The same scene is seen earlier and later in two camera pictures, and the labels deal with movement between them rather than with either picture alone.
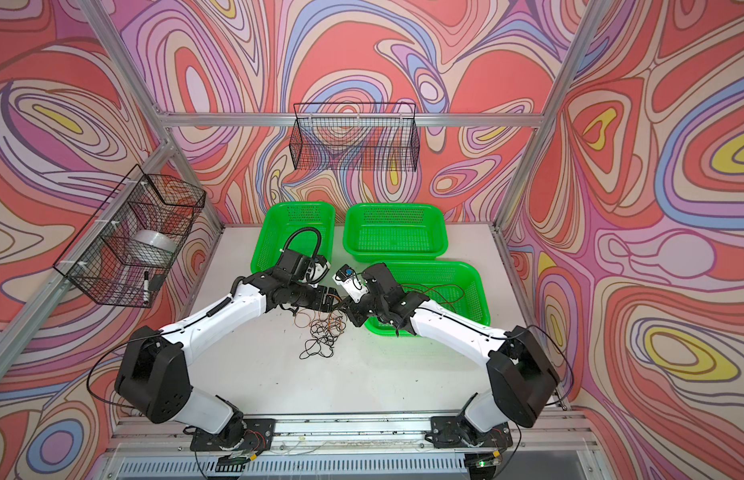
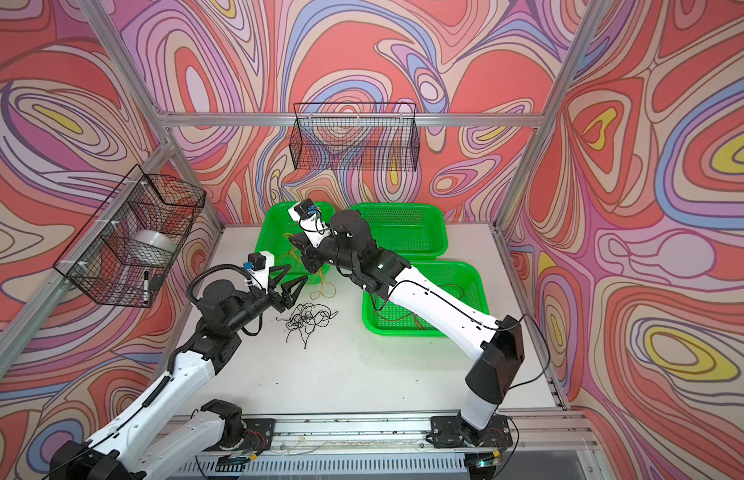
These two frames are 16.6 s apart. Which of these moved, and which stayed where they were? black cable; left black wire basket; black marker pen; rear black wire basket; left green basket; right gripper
Moved: black cable; right gripper
Stayed: black marker pen; left black wire basket; rear black wire basket; left green basket
